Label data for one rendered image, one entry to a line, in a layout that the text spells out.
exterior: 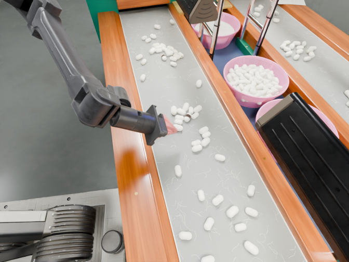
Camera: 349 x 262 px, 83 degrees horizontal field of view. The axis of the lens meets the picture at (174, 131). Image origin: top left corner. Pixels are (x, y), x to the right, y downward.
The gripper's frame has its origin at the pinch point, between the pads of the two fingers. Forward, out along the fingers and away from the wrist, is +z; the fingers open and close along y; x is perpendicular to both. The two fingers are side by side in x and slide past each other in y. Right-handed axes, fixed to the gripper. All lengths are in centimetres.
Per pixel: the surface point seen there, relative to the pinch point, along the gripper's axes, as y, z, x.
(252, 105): 12.1, 36.2, -14.4
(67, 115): 94, -1, 107
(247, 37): 54, 47, -28
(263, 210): -27.0, 19.1, -5.5
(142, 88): 29.7, 0.7, 9.9
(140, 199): -16.0, -7.2, 13.1
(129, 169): -6.4, -8.7, 14.3
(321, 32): 44, 73, -54
